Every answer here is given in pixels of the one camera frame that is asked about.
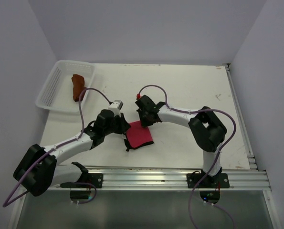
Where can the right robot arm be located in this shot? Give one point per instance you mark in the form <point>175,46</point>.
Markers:
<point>207,129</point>

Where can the brown towel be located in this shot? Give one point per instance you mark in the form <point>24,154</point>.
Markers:
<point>78,86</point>

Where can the white plastic basket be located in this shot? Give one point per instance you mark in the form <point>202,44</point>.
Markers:
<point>57,92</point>

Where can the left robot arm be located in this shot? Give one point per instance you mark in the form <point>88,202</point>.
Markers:
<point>37,169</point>

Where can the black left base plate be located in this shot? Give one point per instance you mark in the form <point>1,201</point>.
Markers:
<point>96,179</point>

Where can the aluminium mounting rail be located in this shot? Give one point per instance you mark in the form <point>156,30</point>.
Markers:
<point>157,179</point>

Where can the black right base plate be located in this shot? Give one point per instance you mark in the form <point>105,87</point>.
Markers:
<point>203,181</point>

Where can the pink towel black trim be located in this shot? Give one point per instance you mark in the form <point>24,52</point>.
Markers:
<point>137,136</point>

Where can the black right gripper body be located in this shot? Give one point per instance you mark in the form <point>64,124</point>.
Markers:
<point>145,120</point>

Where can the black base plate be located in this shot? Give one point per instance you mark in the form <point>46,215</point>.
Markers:
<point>96,179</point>
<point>203,181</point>

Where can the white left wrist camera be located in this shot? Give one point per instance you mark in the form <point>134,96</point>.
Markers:
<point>116,107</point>

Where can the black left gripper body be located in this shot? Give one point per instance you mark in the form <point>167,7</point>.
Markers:
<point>117,125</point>

